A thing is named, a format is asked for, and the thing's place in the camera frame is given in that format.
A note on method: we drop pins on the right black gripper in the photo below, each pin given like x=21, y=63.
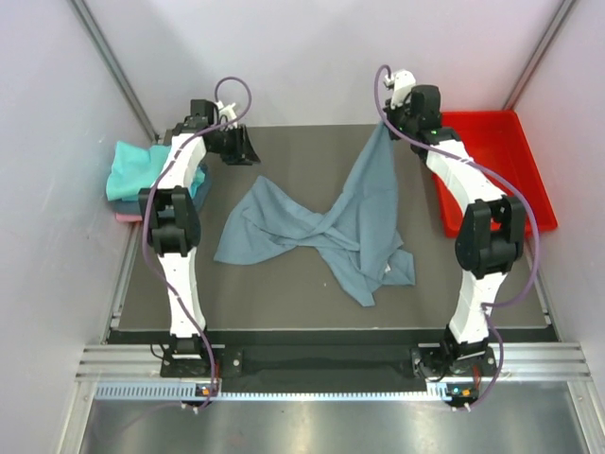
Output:
x=390, y=113

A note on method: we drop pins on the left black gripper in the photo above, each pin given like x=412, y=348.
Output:
x=242, y=152

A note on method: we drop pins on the grey-blue t shirt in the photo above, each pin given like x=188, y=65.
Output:
x=357, y=237

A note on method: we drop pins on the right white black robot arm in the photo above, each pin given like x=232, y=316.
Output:
x=492, y=232

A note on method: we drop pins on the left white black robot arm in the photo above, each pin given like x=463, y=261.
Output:
x=172, y=228

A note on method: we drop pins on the red plastic bin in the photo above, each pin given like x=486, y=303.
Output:
x=497, y=140

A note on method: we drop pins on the teal folded t shirt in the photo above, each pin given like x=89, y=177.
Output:
x=134, y=168

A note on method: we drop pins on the pink folded t shirt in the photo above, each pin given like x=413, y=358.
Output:
x=128, y=218

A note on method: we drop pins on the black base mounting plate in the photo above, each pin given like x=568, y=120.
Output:
x=404, y=360

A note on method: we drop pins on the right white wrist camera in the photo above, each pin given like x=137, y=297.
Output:
x=400, y=83

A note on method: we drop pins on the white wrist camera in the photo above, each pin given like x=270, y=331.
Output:
x=400, y=83
x=226, y=114

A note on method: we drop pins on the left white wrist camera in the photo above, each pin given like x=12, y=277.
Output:
x=226, y=114

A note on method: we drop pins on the grey slotted cable duct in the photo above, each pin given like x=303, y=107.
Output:
x=198, y=392

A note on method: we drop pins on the aluminium frame rail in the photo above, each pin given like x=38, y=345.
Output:
x=542, y=361

